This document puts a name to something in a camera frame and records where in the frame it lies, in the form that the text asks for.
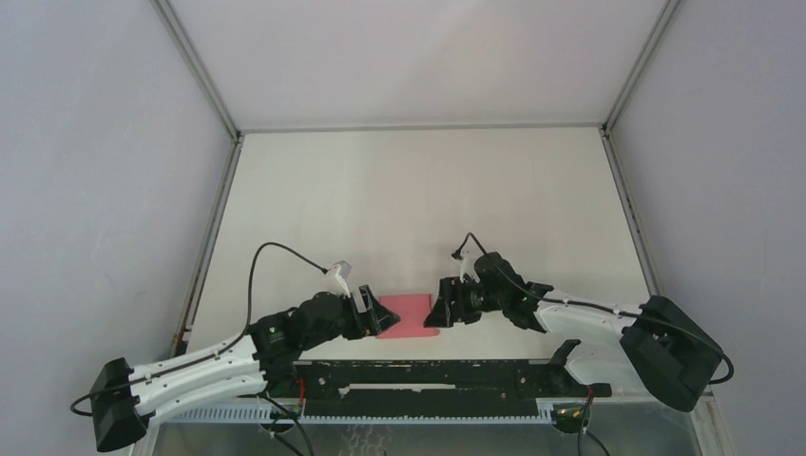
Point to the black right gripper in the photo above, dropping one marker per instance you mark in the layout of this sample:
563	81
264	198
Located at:
443	313

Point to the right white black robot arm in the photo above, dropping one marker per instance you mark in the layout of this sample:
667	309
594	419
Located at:
652	346

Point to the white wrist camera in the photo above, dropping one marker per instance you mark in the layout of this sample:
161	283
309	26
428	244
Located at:
336	278
465	267

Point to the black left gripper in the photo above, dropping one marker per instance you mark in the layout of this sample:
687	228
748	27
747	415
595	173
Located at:
375	319

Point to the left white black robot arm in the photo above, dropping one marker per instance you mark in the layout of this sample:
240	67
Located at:
125	401

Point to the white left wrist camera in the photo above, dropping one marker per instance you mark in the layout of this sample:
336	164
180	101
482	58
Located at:
336	278

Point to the white slotted cable duct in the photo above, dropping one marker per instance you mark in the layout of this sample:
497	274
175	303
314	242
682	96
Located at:
530	412

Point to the pink cardboard box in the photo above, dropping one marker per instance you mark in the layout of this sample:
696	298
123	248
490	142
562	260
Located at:
412	310

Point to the aluminium front frame rail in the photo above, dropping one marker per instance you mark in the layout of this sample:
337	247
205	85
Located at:
324	380

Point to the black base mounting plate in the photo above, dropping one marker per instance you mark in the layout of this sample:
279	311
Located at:
399	398

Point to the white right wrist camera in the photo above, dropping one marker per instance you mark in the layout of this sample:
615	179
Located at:
465	267

